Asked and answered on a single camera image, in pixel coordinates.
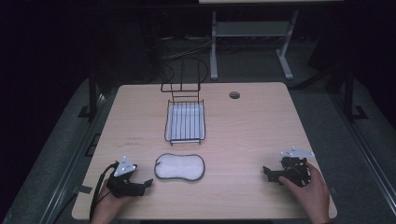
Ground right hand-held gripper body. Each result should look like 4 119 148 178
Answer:
274 147 316 188

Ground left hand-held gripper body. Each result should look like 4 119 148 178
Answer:
106 155 148 199

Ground white sponge with grey edge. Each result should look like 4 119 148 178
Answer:
153 152 206 182

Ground person's left hand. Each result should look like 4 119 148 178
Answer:
90 179 135 224

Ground person's right hand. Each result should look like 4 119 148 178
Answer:
277 161 332 224

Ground white tray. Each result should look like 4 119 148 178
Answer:
165 104 205 142

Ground black metal stand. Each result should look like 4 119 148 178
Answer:
78 70 102 120
340 66 369 123

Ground black cable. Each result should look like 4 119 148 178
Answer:
89 161 120 222

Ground black wire rack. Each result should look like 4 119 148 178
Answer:
160 57 209 147

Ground bundle of floor cables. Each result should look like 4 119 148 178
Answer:
160 36 217 62

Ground white metal table frame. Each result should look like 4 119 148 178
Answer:
209 8 301 81

